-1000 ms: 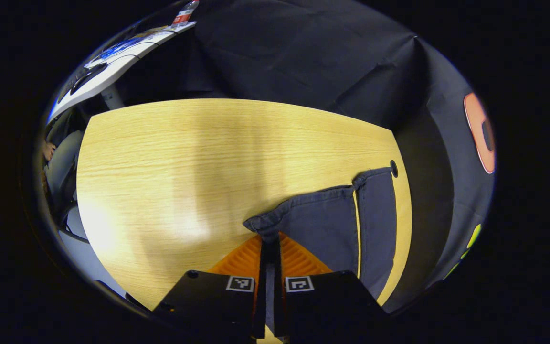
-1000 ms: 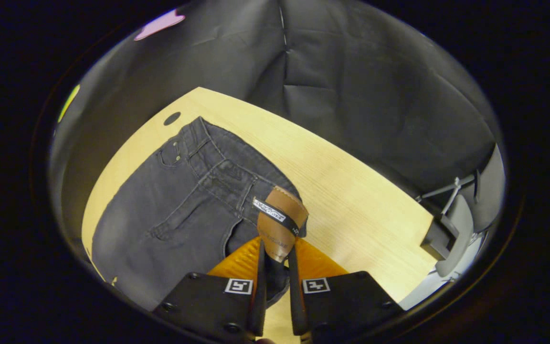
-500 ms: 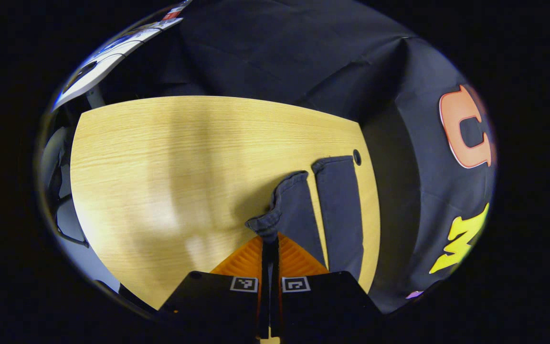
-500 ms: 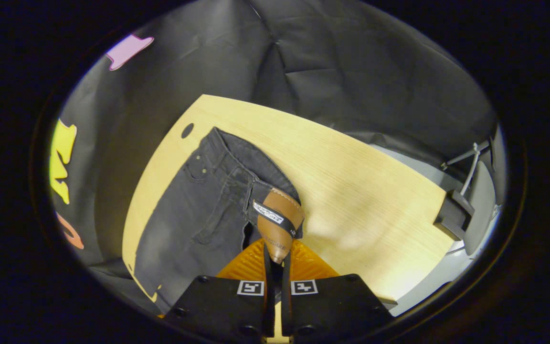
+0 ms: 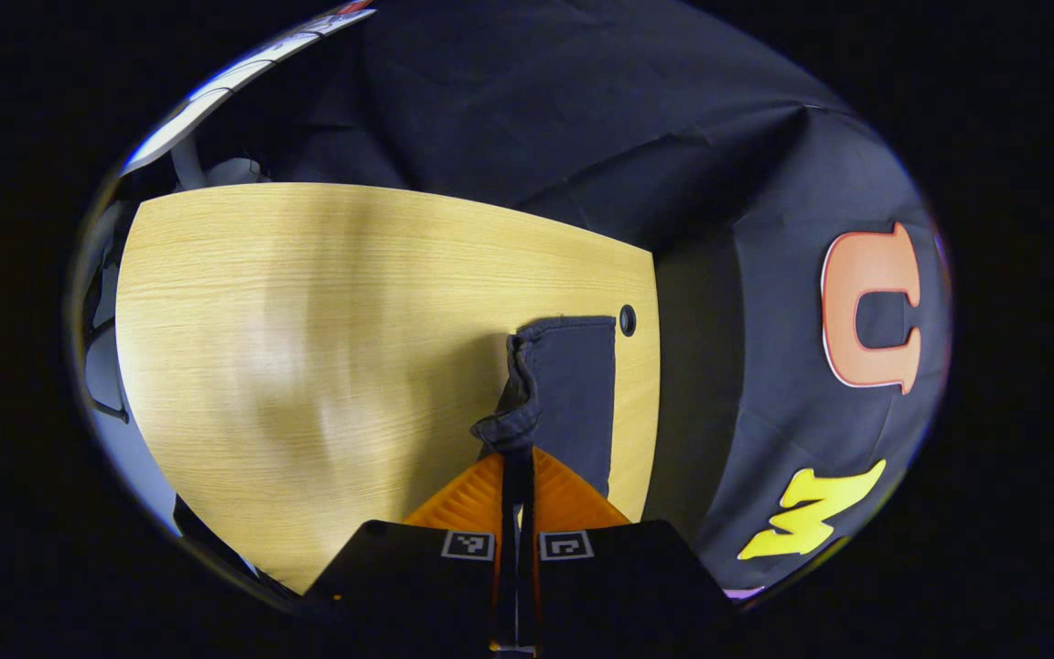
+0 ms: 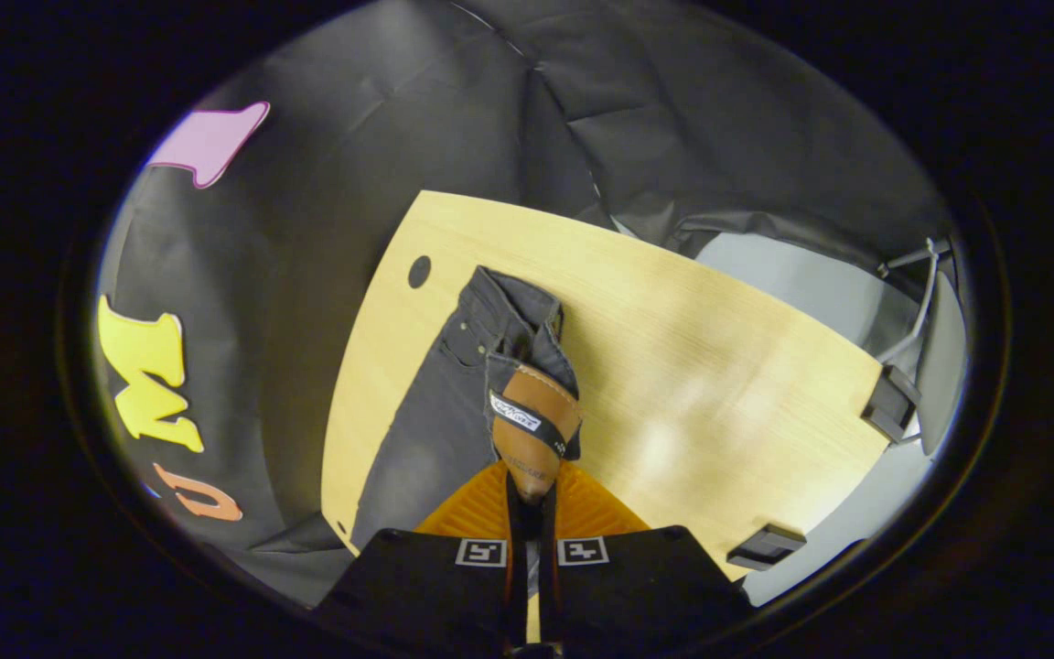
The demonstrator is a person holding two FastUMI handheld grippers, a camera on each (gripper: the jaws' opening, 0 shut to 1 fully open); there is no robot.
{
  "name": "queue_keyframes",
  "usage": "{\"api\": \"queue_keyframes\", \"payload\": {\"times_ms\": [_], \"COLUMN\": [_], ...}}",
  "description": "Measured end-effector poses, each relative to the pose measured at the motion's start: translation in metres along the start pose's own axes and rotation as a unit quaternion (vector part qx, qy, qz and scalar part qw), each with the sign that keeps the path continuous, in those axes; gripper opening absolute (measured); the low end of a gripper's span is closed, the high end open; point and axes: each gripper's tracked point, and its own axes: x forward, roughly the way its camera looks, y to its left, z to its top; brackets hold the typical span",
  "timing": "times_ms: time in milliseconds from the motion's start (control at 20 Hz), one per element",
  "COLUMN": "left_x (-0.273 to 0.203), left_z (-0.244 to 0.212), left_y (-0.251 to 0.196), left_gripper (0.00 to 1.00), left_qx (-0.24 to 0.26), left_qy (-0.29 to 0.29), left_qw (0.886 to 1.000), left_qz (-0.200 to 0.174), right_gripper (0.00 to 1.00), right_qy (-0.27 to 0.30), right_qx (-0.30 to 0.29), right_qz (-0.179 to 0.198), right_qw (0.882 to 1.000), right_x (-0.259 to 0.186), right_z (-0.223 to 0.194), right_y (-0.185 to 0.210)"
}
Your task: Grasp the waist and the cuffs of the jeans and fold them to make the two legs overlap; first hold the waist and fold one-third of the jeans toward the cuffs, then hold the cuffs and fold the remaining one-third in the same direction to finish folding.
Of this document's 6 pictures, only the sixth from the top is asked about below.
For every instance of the black backdrop cloth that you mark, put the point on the black backdrop cloth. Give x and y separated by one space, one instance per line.
353 137

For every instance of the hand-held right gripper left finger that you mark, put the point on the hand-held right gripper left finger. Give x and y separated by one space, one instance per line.
516 567

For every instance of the black table edge bracket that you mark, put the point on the black table edge bracket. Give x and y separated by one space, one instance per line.
889 405
767 546

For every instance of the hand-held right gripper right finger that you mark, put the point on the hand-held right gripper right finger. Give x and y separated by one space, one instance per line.
549 567

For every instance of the grey chair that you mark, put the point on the grey chair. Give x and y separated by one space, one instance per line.
943 366

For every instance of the dark grey jeans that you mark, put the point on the dark grey jeans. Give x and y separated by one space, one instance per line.
435 412

